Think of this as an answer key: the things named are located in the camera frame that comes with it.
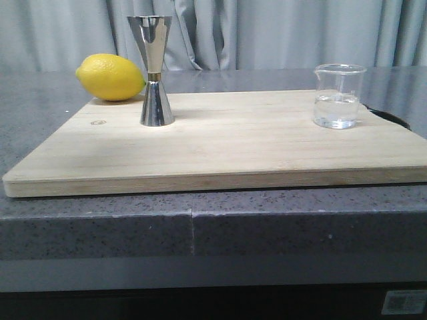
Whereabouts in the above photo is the steel double jigger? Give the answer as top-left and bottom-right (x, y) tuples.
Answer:
(127, 15), (174, 127)

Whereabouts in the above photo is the clear glass beaker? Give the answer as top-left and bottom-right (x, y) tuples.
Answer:
(313, 63), (366, 129)

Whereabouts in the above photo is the wooden cutting board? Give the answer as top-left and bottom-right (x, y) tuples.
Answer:
(3, 90), (426, 197)

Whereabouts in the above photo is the yellow lemon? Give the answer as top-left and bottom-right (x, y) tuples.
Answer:
(75, 53), (145, 101)

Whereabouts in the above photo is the grey curtain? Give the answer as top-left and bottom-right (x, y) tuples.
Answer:
(1, 1), (426, 73)

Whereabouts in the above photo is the QR code label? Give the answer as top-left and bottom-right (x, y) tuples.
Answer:
(381, 290), (426, 315)

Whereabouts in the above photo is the black cutting board handle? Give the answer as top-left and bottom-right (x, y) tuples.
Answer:
(366, 105), (411, 131)

